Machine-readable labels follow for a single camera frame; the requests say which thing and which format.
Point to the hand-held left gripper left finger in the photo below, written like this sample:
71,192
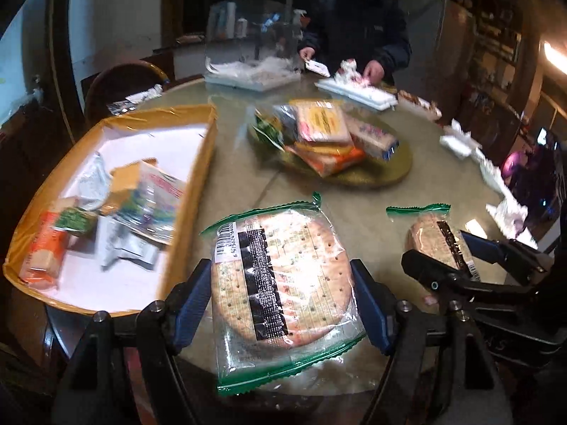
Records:
190,307

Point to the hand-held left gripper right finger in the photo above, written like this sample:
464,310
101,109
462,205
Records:
372,310

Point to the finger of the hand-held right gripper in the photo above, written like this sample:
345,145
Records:
485,248
425,270

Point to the round cracker packet green edged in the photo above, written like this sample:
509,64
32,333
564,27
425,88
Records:
427,234
305,274

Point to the yellow taped cardboard tray box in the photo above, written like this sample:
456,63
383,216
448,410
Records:
133,283

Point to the white plastic packet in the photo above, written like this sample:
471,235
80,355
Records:
128,248

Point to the white blue green snack packet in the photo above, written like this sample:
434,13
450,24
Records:
153,199

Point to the small green snack packet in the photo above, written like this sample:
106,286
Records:
77,220
268,128

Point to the yellow brown snack packet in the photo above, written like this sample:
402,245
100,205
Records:
126,177

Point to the orange red cracker packet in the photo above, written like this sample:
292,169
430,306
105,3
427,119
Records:
44,250

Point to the silver foil packet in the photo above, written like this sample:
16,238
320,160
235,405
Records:
93,181

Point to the shallow bowl of snacks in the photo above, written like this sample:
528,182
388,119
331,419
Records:
418,104

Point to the crumpled clear plastic wrap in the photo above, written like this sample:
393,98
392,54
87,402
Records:
507,208

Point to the yellow glass turntable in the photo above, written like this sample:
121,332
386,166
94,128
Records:
385,172

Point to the white crumpled tissue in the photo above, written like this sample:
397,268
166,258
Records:
458,141

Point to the pink and blue biscuit packet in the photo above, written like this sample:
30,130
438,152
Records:
374,137

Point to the orange snack packet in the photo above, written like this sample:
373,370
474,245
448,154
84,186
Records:
328,159

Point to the yellow cracker packet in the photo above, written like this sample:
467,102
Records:
323,121

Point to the long white tray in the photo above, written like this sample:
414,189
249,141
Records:
354,95

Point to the dark wooden shelf cabinet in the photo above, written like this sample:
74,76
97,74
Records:
491,40

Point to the pink white wrapper pile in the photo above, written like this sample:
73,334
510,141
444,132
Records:
350,73

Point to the crumpled white wrappers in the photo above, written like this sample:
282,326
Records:
137,97

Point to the dark wooden chair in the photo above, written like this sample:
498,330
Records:
119,84

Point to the white foam tray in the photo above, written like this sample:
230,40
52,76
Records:
252,79

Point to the clear plastic cover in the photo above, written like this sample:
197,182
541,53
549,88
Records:
252,31

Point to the bright wall lamp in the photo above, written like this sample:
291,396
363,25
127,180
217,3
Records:
556,57

